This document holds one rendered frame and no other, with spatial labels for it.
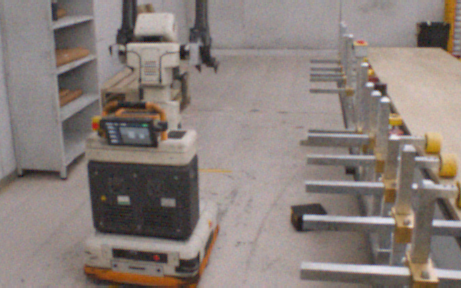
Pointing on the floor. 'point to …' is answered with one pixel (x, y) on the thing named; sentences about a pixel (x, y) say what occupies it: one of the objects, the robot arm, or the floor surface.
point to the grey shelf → (40, 97)
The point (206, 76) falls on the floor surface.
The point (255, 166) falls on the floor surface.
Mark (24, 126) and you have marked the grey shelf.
